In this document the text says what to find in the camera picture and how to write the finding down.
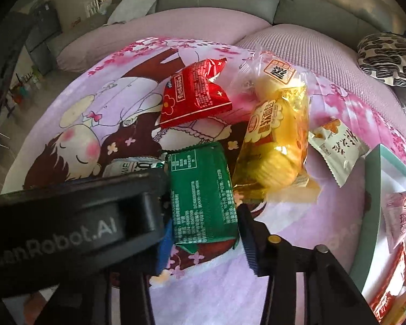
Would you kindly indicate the pink snack packet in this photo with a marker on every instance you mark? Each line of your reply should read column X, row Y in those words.
column 402, row 210

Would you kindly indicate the pink sofa cover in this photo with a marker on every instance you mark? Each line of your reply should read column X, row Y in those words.
column 291, row 40

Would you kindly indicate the teal rimmed white box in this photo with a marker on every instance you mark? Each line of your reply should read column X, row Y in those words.
column 372, row 189

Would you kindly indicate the green snack packet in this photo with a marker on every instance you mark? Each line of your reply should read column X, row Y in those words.
column 203, row 196

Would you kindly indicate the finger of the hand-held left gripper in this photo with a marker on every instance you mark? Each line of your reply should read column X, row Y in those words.
column 164, row 210

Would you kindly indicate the silver snack packet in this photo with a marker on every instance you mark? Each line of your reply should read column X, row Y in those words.
column 132, row 166

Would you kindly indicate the white small rack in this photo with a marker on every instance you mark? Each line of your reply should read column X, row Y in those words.
column 96, row 6

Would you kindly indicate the black and white patterned pillow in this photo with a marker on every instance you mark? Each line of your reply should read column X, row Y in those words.
column 389, row 57

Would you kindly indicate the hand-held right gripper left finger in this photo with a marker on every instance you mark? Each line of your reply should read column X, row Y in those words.
column 164, row 254

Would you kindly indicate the pink printed blanket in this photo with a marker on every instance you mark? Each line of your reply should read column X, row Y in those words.
column 88, row 115

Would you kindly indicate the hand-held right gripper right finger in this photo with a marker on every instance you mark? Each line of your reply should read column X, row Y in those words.
column 252, row 247

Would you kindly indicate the yellow snack packet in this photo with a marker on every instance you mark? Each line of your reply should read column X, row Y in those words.
column 274, row 142

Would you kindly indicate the red and white snack packet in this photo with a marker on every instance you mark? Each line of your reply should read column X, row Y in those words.
column 389, row 287

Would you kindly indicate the white cushion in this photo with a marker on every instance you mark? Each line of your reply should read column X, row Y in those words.
column 135, row 3

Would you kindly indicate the black storage bin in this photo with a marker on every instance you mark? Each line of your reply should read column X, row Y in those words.
column 45, row 18

